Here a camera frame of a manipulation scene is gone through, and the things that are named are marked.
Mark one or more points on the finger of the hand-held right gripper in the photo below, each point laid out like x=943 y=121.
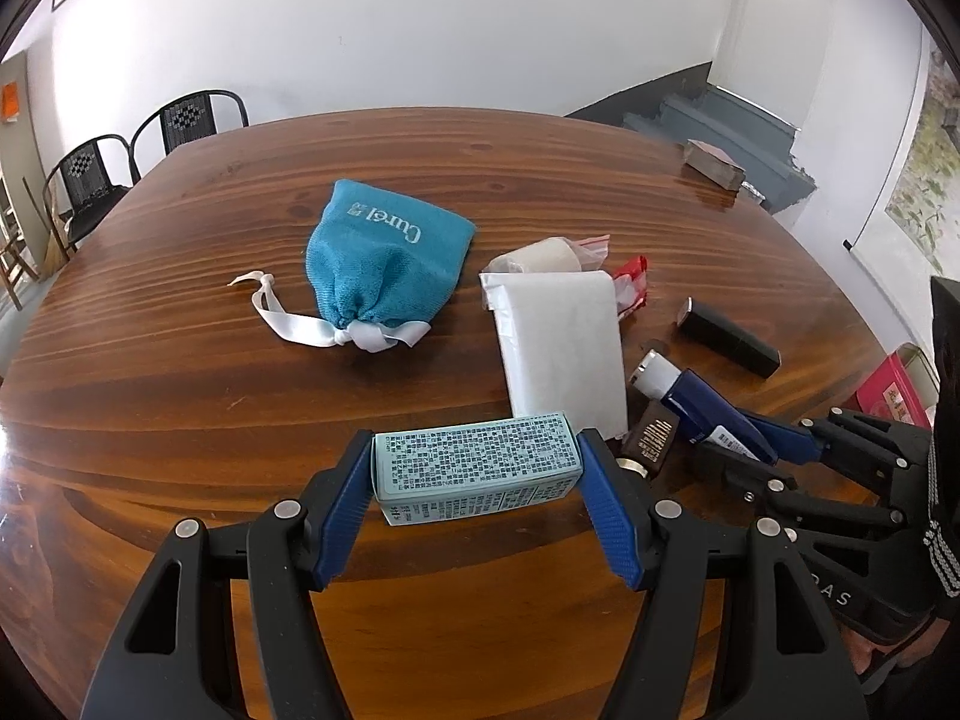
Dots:
x=787 y=439
x=739 y=472

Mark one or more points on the beige roll in zip bag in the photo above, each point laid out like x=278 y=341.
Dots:
x=540 y=255

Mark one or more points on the wooden desk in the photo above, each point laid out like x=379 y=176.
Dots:
x=225 y=405

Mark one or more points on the orange wall sign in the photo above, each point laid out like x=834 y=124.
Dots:
x=9 y=101

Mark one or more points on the small pink-topped box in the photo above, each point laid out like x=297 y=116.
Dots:
x=712 y=161

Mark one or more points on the black metal chair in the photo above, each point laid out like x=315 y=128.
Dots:
x=86 y=180
x=187 y=127

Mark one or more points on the navy blue tube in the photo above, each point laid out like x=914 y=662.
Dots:
x=697 y=401

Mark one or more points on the white packet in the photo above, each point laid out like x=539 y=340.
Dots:
x=562 y=345

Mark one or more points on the black rectangular box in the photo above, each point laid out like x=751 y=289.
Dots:
x=727 y=337

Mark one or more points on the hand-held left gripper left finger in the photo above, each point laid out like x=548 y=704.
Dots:
x=341 y=510

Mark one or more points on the red snack packet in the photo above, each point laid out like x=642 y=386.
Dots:
x=630 y=277

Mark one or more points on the person's right hand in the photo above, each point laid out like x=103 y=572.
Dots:
x=877 y=660

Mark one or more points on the pink tin box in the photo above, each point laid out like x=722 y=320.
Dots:
x=892 y=390

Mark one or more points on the hanging scroll painting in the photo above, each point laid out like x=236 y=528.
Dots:
x=930 y=187

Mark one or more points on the straw broom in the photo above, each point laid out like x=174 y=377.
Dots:
x=49 y=247

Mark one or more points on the brown cosmetic bottle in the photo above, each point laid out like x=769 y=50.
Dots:
x=652 y=435

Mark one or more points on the grey staircase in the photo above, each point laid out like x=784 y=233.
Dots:
x=720 y=127

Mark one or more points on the light teal carton box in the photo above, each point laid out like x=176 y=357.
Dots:
x=472 y=465

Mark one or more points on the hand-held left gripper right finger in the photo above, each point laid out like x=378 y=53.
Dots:
x=611 y=517

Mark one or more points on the wooden chair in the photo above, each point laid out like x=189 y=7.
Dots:
x=11 y=240

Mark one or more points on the white door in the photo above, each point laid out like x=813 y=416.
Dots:
x=772 y=30

